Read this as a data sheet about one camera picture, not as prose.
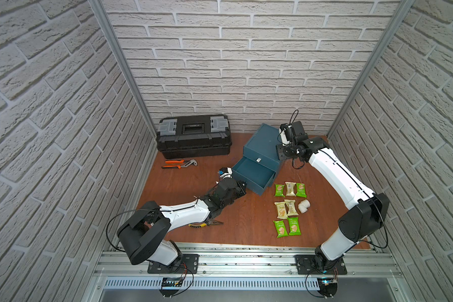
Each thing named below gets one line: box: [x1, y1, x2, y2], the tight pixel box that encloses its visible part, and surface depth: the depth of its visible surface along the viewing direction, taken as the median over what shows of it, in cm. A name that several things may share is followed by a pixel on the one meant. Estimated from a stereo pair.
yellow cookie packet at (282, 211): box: [274, 201, 289, 220], surface depth 89 cm
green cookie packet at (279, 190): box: [274, 183, 286, 198], surface depth 96 cm
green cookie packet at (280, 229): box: [273, 220, 289, 238], surface depth 84 cm
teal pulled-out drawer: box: [231, 156, 277, 196], surface depth 87 cm
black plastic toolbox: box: [156, 113, 233, 160], surface depth 100 cm
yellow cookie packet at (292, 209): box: [284, 199, 299, 216], surface depth 89 cm
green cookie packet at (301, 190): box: [295, 182, 308, 199], surface depth 96 cm
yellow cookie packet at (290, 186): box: [285, 181, 297, 197], surface depth 96 cm
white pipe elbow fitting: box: [297, 198, 311, 214], surface depth 89 cm
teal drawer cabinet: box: [242, 122, 280, 165], surface depth 90 cm
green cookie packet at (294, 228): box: [286, 216, 302, 236], surface depth 85 cm
